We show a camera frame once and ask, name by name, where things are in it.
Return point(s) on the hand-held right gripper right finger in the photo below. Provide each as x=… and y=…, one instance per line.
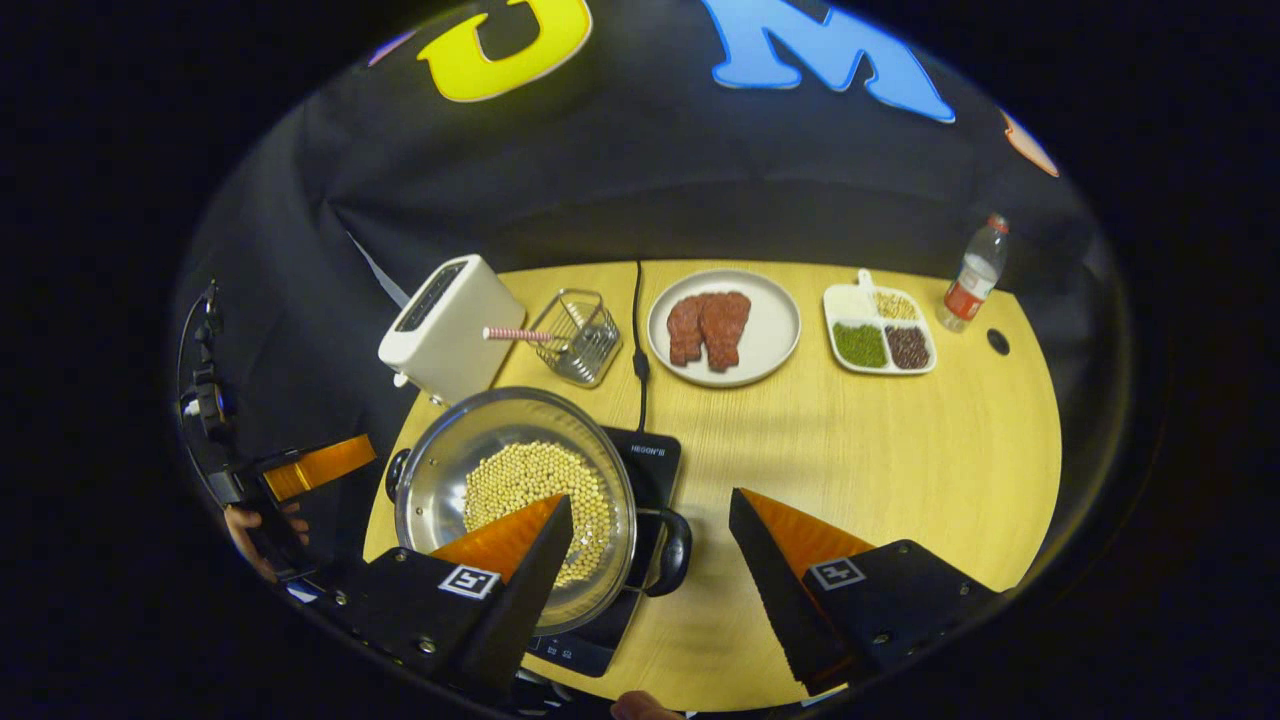
x=775, y=590

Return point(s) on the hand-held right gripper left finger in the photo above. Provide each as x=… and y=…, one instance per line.
x=530, y=600

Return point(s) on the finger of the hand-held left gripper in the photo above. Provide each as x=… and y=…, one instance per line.
x=320, y=467

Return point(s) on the black induction cooktop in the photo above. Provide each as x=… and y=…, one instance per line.
x=655, y=475

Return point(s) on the pile of yellow soybeans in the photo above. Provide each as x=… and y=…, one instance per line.
x=520, y=480

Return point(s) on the white toaster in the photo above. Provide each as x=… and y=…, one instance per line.
x=450, y=330

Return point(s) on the pink striped straw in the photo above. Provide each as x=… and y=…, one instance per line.
x=515, y=334

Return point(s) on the pile of green beans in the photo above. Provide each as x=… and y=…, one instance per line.
x=860, y=345

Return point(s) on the white round plate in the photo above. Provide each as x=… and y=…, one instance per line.
x=775, y=330

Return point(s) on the brown meat piece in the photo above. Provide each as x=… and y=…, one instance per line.
x=685, y=330
x=725, y=330

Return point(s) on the pile of dark red beans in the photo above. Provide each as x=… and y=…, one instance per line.
x=907, y=347

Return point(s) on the white divided dish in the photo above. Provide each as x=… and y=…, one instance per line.
x=848, y=303

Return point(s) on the small pile of pale beans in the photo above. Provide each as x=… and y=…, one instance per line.
x=895, y=305

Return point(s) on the plastic bottle with red label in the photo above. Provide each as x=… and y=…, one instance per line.
x=972, y=285

